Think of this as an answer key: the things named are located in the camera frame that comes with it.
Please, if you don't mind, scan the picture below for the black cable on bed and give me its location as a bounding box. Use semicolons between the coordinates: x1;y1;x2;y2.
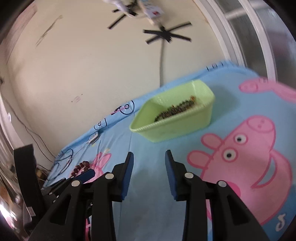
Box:
47;148;75;181

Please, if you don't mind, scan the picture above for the dark small bead bracelet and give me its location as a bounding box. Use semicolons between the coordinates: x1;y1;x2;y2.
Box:
154;96;197;122

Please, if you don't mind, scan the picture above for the grey wall cable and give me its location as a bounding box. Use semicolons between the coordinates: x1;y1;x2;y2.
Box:
158;41;168;88

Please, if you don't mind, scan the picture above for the light green plastic basket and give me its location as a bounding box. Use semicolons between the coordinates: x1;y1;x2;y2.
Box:
129;80;215;143

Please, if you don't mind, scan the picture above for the Peppa Pig bed sheet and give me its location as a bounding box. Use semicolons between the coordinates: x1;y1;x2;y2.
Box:
45;62;295;240

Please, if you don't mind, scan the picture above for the black tape cross on wall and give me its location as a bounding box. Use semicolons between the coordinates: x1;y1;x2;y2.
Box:
143;22;192;44

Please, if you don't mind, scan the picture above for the white window frame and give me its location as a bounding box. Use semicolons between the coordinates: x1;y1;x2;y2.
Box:
195;1;295;87

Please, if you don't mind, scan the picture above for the white charger box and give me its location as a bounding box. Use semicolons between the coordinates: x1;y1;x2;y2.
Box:
88;132;99;145

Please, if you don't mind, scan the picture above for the white power strip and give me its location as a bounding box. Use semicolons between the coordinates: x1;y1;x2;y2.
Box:
137;0;164;19

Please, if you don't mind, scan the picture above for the large brown wooden bead bracelet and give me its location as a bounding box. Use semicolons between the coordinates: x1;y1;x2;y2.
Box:
70;161;91;178

